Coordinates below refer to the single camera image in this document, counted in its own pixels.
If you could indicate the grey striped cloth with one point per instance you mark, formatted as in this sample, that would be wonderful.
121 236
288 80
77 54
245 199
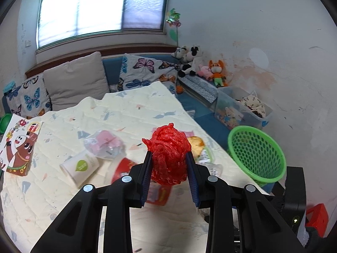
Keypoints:
191 113

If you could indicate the butterfly print pillow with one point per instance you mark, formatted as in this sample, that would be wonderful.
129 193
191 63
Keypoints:
31 97

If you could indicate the folded grey patterned mat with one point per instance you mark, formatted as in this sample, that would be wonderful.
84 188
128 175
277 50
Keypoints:
200 87

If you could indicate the cream printed quilt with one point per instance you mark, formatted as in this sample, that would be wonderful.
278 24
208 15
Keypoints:
131 110

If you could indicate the window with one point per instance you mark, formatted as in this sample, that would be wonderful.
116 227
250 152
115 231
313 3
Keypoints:
92 5

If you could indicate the colourful pinwheel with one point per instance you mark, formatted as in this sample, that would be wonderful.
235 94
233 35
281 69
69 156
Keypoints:
172 21

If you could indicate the cartoon picture book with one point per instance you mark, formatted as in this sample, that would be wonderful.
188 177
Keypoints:
18 142

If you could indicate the red plastic object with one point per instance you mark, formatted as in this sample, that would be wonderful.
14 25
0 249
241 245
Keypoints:
317 216

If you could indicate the grey pillow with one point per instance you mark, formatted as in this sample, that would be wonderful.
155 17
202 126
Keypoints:
76 81

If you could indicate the small orange ball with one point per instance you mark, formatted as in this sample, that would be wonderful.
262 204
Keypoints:
179 89

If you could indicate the butterfly pillow right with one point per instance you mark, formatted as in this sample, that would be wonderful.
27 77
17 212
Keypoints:
142 71

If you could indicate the pink plush toy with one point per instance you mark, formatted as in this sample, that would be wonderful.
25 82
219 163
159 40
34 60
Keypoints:
204 71

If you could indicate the black white plush cow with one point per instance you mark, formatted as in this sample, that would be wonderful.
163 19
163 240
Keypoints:
191 58

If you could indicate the grey white plush dog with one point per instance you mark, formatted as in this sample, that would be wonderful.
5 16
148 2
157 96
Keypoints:
179 54

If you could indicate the pink red snack packet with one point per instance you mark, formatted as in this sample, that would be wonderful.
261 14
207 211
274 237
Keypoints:
125 167

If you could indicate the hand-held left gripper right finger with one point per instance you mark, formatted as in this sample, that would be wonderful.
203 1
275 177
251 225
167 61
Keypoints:
192 184

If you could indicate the yellow green snack packet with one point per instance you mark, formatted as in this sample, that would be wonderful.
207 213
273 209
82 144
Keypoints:
202 152

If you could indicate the blue sofa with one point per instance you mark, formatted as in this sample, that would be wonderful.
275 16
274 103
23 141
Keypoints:
113 68

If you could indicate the green plastic object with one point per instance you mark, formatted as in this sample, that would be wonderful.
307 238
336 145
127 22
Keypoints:
4 123

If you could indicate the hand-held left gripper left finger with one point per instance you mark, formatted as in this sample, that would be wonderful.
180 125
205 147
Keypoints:
146 181

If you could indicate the white paper cup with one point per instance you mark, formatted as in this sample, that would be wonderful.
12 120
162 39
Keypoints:
79 167

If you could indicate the orange fox plush toy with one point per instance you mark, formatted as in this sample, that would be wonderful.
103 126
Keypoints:
217 69

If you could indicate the cream patterned cloth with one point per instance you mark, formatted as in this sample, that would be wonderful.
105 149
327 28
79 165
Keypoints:
252 102

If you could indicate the clear plastic bag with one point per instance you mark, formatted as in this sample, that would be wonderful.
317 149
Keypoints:
105 142

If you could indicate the green plastic mesh basket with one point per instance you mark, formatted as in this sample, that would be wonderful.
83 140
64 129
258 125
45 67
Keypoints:
256 150

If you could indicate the teal object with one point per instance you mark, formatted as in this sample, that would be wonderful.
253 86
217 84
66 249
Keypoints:
9 86

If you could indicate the clear plastic storage box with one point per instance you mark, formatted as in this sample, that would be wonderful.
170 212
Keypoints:
229 110

